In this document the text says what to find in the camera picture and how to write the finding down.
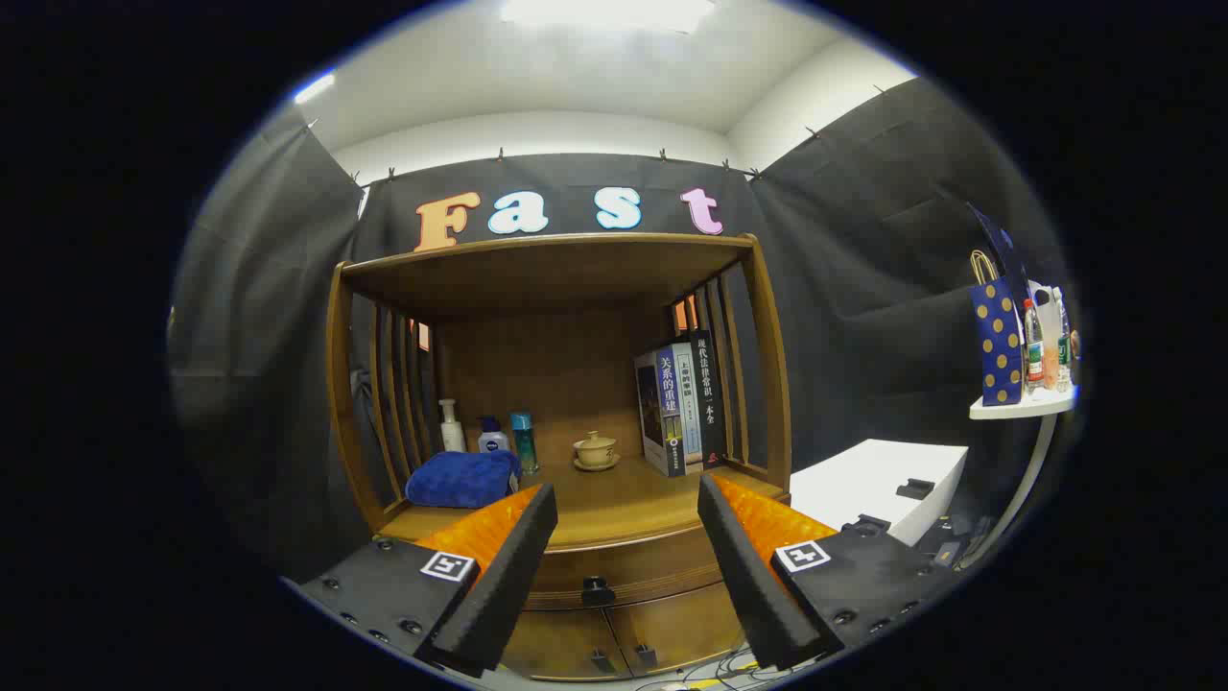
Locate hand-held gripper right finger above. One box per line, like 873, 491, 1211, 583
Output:
697, 472, 960, 671

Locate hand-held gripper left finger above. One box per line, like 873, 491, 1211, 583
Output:
297, 483, 559, 678

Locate wooden drawer with black knob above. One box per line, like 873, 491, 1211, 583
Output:
523, 547, 730, 612

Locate wooden lower cabinet door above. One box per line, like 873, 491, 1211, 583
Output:
606, 581, 744, 678
501, 607, 634, 682

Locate wooden countertop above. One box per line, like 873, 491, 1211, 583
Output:
379, 459, 790, 553

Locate wooden cabinet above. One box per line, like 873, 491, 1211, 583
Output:
324, 233, 793, 682

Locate blue folded towel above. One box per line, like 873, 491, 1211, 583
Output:
405, 449, 524, 510

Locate blue transparent bottle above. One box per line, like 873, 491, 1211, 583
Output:
509, 412, 540, 476

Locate beige lidded teacup with saucer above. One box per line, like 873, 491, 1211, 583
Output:
573, 431, 621, 472

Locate white box unit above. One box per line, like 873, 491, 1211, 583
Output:
789, 439, 970, 548

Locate light blue spine book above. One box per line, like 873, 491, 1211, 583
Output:
672, 343, 706, 471

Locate white book with dark cover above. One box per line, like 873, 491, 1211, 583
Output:
634, 349, 688, 478

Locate black electronic equipment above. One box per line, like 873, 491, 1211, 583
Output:
916, 513, 999, 569

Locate white round side table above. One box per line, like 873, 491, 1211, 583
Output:
959, 384, 1080, 567

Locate blue gold-dotted gift bag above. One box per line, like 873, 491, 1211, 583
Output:
967, 250, 1026, 407

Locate red label drink bottle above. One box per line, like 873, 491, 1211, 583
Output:
1023, 298, 1045, 393

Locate green label drink bottle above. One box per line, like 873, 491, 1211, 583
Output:
1055, 288, 1074, 393

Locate dark blue paper bag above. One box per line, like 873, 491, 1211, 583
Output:
967, 202, 1032, 300

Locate rectangular ceiling light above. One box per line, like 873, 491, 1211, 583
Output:
499, 0, 716, 35

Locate floor cables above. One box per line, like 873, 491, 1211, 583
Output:
633, 648, 816, 691

